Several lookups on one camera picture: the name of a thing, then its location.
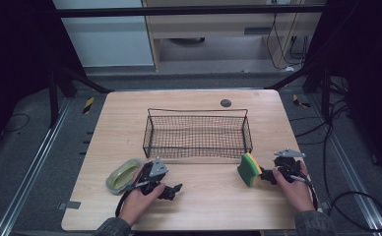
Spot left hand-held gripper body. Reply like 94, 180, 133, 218
133, 157, 169, 199

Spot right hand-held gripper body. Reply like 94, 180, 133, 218
273, 148, 307, 184

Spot green and yellow sponge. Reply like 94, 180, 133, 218
236, 151, 264, 189

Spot translucent green soap dish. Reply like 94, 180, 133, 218
104, 157, 145, 197

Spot black wire basket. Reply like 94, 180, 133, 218
142, 107, 254, 160

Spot person's left hand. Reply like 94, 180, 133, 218
117, 183, 166, 227

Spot person's right hand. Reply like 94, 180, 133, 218
272, 161, 316, 213

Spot yellow and black tape strip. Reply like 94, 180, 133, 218
291, 93, 312, 109
82, 96, 96, 115

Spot black metal stand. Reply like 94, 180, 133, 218
264, 60, 334, 122
46, 62, 115, 130

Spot grey tape piece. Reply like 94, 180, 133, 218
57, 200, 82, 210

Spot black curtain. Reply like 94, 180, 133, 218
0, 0, 86, 159
304, 0, 382, 182

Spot white cabinet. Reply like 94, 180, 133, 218
52, 0, 156, 69

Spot light wooden desk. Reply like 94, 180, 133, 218
141, 0, 327, 72

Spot left hand-held gripper cable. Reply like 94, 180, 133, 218
114, 181, 148, 218

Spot hand-held gripper cable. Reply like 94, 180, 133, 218
289, 162, 320, 211
114, 181, 148, 218

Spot right hand-held gripper cable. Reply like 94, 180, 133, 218
289, 162, 320, 211

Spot aluminium floor rail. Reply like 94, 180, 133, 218
309, 97, 382, 236
0, 97, 73, 236

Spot black cables under desk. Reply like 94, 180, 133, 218
265, 13, 309, 72

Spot thin black floor cable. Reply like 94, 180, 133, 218
2, 112, 32, 134

